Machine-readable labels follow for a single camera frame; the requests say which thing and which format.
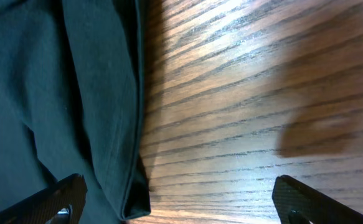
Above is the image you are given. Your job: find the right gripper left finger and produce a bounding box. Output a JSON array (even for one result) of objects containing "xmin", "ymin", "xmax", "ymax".
[{"xmin": 0, "ymin": 174, "xmax": 87, "ymax": 224}]

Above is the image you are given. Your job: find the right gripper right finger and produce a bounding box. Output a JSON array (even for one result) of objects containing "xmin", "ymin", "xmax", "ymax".
[{"xmin": 272, "ymin": 175, "xmax": 363, "ymax": 224}]

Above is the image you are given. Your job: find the black t-shirt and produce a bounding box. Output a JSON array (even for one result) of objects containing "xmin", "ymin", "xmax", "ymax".
[{"xmin": 0, "ymin": 0, "xmax": 151, "ymax": 223}]

